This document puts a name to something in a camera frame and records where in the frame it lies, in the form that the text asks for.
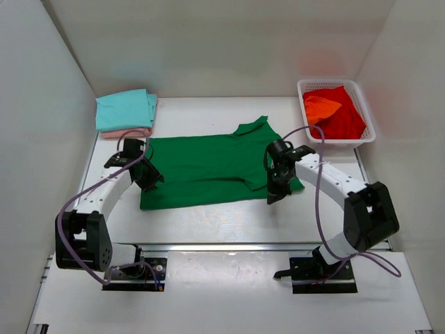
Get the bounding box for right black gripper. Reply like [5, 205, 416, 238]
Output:
[266, 166, 295, 204]

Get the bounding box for green t shirt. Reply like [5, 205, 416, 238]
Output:
[139, 116, 306, 212]

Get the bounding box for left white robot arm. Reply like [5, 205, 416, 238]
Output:
[56, 138, 164, 277]

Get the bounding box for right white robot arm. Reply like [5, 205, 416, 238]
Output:
[264, 139, 401, 285]

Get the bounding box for folded pink t shirt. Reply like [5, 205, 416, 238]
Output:
[100, 128, 152, 140]

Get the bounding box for orange t shirt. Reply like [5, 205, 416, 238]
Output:
[304, 96, 342, 125]

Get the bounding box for folded teal t shirt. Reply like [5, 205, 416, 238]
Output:
[95, 89, 158, 132]

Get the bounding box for red t shirt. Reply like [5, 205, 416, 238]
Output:
[303, 86, 366, 140]

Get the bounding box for white plastic basket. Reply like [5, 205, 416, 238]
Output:
[297, 79, 375, 149]

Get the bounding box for aluminium table rail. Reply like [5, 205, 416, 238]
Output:
[114, 239, 392, 253]

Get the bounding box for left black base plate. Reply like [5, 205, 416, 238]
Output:
[102, 257, 168, 292]

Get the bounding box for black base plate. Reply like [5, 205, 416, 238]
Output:
[102, 257, 168, 292]
[273, 257, 358, 294]

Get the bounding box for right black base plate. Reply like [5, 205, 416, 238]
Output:
[273, 257, 358, 294]

